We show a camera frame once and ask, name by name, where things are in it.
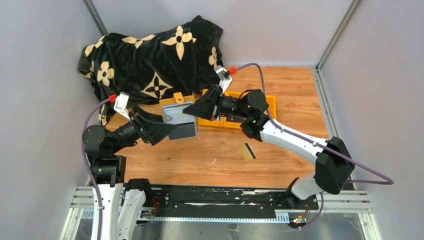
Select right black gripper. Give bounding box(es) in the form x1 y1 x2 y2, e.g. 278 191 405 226
183 84 251 122

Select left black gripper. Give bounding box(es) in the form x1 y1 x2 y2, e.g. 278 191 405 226
111 104 178 153

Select yellow leather card holder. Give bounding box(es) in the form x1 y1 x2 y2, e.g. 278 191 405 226
159 92 197 125

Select grey credit card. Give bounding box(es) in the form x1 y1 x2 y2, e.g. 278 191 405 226
168 122 198 141

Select gold card black stripe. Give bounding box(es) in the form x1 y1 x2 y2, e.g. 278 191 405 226
240 142 257 162

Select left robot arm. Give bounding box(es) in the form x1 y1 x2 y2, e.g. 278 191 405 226
82 106 177 240

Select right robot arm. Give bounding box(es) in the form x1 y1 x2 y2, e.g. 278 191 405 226
183 84 355 209

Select yellow three-compartment bin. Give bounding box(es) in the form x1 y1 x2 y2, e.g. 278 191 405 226
197 95 277 129

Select black floral blanket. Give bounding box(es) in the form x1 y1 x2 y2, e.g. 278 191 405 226
77 16 224 105

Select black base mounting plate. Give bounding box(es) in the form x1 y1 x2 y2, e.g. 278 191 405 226
144 184 319 220

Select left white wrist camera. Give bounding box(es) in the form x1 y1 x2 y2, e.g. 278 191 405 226
113 92 131 121

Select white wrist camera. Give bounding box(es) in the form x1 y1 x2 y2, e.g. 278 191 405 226
113 92 131 121
214 65 233 92

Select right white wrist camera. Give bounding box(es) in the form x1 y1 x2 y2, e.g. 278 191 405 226
214 65 233 92

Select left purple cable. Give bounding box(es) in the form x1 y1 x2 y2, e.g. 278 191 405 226
80 95 118 240

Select aluminium frame rail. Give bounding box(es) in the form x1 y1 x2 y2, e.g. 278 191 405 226
60 183 382 240

